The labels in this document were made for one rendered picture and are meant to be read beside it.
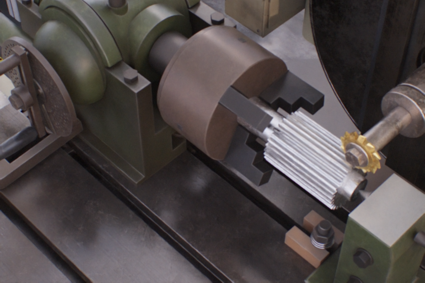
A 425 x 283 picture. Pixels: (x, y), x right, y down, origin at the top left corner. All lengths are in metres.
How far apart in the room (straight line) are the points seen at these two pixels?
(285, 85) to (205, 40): 0.15
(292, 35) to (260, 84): 1.94
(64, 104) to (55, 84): 0.04
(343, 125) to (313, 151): 1.71
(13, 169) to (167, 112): 0.33
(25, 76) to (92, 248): 0.30
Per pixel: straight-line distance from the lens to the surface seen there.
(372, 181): 1.96
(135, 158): 1.42
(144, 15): 1.34
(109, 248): 1.37
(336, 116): 2.91
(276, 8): 1.53
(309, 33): 1.61
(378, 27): 1.32
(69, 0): 1.33
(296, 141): 1.19
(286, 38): 3.17
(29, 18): 1.46
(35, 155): 1.47
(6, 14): 2.86
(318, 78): 3.03
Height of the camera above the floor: 2.15
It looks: 49 degrees down
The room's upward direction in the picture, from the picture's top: straight up
